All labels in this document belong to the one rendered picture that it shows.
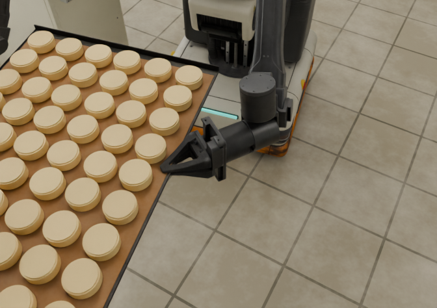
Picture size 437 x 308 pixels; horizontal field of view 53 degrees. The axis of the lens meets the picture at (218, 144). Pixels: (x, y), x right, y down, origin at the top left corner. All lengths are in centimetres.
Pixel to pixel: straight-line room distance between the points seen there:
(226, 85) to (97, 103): 115
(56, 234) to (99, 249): 7
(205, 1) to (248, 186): 80
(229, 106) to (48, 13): 75
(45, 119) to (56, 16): 94
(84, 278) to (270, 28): 48
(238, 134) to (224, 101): 111
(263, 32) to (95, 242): 43
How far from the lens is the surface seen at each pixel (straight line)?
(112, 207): 65
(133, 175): 68
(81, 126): 76
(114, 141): 72
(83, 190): 68
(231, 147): 70
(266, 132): 72
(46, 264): 64
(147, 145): 70
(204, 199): 185
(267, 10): 77
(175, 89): 78
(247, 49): 191
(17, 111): 82
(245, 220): 180
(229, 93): 184
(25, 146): 76
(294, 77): 194
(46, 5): 168
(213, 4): 152
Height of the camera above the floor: 158
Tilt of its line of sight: 52 degrees down
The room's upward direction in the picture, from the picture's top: straight up
